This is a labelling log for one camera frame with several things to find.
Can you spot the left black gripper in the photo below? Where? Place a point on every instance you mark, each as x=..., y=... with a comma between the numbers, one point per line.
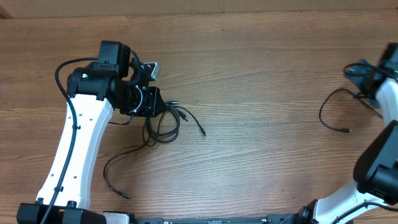
x=153, y=107

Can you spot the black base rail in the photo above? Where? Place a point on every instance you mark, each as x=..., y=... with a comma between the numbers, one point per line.
x=214, y=221

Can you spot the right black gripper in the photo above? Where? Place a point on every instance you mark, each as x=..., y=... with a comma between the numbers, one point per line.
x=354, y=71

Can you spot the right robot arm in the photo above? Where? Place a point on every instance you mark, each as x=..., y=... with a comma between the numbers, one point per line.
x=374, y=183

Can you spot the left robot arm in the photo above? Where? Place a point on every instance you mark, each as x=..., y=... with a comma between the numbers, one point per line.
x=114, y=80

